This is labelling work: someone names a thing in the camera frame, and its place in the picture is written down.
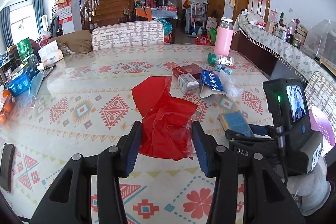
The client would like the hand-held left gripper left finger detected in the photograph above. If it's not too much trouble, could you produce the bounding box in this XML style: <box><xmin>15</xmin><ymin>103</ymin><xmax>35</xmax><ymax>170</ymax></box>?
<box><xmin>30</xmin><ymin>121</ymin><xmax>143</xmax><ymax>224</ymax></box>

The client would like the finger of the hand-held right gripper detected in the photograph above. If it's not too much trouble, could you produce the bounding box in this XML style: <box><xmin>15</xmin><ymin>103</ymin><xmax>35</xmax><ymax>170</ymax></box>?
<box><xmin>225</xmin><ymin>129</ymin><xmax>274</xmax><ymax>141</ymax></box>
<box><xmin>248</xmin><ymin>124</ymin><xmax>275</xmax><ymax>137</ymax></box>

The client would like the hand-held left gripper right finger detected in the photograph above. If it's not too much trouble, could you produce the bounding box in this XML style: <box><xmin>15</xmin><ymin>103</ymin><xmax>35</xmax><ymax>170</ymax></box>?
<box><xmin>192</xmin><ymin>121</ymin><xmax>306</xmax><ymax>224</ymax></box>

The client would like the blue-grey box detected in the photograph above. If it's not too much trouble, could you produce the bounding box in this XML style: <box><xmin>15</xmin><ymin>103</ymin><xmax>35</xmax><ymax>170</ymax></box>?
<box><xmin>219</xmin><ymin>110</ymin><xmax>255</xmax><ymax>138</ymax></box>

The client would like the purple perforated plastic basket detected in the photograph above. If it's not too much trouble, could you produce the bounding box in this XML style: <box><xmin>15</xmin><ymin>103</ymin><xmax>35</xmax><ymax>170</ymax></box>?
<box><xmin>308</xmin><ymin>106</ymin><xmax>336</xmax><ymax>155</ymax></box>

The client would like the red plastic bag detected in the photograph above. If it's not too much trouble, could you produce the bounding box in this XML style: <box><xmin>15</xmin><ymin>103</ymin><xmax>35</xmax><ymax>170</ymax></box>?
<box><xmin>131</xmin><ymin>76</ymin><xmax>198</xmax><ymax>161</ymax></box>

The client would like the clear plastic bag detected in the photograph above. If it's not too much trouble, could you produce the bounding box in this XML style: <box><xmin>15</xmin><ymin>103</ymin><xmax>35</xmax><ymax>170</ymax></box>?
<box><xmin>218</xmin><ymin>70</ymin><xmax>244</xmax><ymax>97</ymax></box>

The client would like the torn blue carton box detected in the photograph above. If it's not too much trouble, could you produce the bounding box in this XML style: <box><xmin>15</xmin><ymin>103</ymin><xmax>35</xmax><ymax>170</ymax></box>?
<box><xmin>198</xmin><ymin>70</ymin><xmax>227</xmax><ymax>98</ymax></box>

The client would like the small grey white box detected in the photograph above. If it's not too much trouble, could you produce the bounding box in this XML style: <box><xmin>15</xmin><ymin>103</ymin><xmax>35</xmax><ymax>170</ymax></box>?
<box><xmin>178</xmin><ymin>73</ymin><xmax>199</xmax><ymax>94</ymax></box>

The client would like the small dark red box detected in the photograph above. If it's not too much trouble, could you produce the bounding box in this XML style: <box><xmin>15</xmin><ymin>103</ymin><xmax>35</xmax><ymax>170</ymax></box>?
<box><xmin>172</xmin><ymin>64</ymin><xmax>202</xmax><ymax>81</ymax></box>

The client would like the person's right forearm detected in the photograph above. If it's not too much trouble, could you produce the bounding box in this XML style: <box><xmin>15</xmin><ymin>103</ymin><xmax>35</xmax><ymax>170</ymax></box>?
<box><xmin>285</xmin><ymin>161</ymin><xmax>331</xmax><ymax>216</ymax></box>

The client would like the patterned fabric chair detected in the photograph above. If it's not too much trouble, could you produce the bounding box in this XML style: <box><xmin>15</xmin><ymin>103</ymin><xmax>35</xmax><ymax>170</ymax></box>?
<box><xmin>304</xmin><ymin>71</ymin><xmax>336</xmax><ymax>119</ymax></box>
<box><xmin>91</xmin><ymin>21</ymin><xmax>164</xmax><ymax>51</ymax></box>

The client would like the dark wooden sideboard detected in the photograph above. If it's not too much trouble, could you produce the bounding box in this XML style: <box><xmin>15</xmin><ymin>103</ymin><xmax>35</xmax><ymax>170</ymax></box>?
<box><xmin>231</xmin><ymin>32</ymin><xmax>279</xmax><ymax>76</ymax></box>

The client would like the green capped spice bottle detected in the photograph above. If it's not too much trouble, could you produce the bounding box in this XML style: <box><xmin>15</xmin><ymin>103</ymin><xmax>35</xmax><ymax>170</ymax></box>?
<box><xmin>207</xmin><ymin>53</ymin><xmax>235</xmax><ymax>66</ymax></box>

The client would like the sideboard with leaf cloth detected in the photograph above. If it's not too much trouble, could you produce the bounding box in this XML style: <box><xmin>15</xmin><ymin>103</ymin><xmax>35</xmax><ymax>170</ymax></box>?
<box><xmin>234</xmin><ymin>14</ymin><xmax>336</xmax><ymax>83</ymax></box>

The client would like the pink thermos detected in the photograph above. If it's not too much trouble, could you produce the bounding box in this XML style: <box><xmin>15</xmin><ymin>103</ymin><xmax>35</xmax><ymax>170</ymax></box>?
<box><xmin>213</xmin><ymin>17</ymin><xmax>234</xmax><ymax>56</ymax></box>

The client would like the plastic bottle with dark liquid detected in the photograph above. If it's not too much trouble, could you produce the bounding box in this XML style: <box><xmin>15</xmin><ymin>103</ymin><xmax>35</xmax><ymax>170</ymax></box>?
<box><xmin>287</xmin><ymin>19</ymin><xmax>297</xmax><ymax>43</ymax></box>

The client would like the green bag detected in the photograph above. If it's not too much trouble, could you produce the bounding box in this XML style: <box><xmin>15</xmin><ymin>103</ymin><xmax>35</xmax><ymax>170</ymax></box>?
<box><xmin>208</xmin><ymin>27</ymin><xmax>218</xmax><ymax>43</ymax></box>

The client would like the mesh food cover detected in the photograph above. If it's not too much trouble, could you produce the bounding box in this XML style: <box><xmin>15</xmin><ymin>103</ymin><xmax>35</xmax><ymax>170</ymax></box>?
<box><xmin>303</xmin><ymin>19</ymin><xmax>336</xmax><ymax>59</ymax></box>

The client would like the blue face mask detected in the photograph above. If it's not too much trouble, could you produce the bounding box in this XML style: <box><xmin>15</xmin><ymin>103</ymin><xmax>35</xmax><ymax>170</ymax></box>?
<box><xmin>28</xmin><ymin>70</ymin><xmax>45</xmax><ymax>107</ymax></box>

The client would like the brown sofa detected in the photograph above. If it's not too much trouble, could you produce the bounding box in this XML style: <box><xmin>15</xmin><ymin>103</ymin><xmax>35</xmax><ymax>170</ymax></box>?
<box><xmin>54</xmin><ymin>30</ymin><xmax>93</xmax><ymax>52</ymax></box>

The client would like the white tissue box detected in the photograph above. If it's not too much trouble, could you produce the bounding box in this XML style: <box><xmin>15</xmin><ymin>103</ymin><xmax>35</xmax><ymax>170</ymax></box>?
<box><xmin>37</xmin><ymin>40</ymin><xmax>64</xmax><ymax>66</ymax></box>

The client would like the teal cloth bundle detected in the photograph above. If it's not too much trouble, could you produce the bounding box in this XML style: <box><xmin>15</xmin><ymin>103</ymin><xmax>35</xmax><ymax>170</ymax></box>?
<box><xmin>157</xmin><ymin>18</ymin><xmax>173</xmax><ymax>34</ymax></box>

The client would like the black phone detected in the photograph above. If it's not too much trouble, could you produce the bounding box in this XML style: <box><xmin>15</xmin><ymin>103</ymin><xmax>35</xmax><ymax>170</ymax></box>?
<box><xmin>0</xmin><ymin>143</ymin><xmax>15</xmax><ymax>193</ymax></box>

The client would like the metal storage rack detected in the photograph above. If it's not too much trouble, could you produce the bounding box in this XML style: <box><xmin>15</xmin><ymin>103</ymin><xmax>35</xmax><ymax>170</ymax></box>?
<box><xmin>185</xmin><ymin>2</ymin><xmax>208</xmax><ymax>37</ymax></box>

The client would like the blue face mask box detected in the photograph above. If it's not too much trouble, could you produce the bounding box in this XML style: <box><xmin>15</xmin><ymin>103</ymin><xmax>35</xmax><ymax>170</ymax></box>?
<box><xmin>7</xmin><ymin>67</ymin><xmax>36</xmax><ymax>97</ymax></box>

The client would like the bag of oranges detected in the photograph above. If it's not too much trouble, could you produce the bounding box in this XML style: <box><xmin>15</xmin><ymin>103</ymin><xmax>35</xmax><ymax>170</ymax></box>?
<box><xmin>0</xmin><ymin>90</ymin><xmax>13</xmax><ymax>123</ymax></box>

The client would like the orange bag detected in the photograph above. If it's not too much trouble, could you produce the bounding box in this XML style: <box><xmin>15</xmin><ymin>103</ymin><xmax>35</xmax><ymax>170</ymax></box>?
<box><xmin>135</xmin><ymin>7</ymin><xmax>153</xmax><ymax>21</ymax></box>

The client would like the checked cloth table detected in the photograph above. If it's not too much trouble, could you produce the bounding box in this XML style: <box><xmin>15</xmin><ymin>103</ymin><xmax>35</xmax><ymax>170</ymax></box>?
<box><xmin>151</xmin><ymin>7</ymin><xmax>179</xmax><ymax>21</ymax></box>

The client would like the green carton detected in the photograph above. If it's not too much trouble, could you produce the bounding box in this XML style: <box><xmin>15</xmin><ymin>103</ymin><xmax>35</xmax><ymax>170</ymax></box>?
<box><xmin>16</xmin><ymin>38</ymin><xmax>33</xmax><ymax>62</ymax></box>

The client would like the blue curtain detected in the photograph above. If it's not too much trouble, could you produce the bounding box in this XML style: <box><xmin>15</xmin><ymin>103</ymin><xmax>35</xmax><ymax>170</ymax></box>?
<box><xmin>33</xmin><ymin>0</ymin><xmax>44</xmax><ymax>30</ymax></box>
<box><xmin>0</xmin><ymin>7</ymin><xmax>13</xmax><ymax>47</ymax></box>

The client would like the red wall calendar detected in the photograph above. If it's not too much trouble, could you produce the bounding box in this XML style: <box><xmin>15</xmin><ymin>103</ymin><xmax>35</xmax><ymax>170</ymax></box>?
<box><xmin>58</xmin><ymin>0</ymin><xmax>72</xmax><ymax>24</ymax></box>

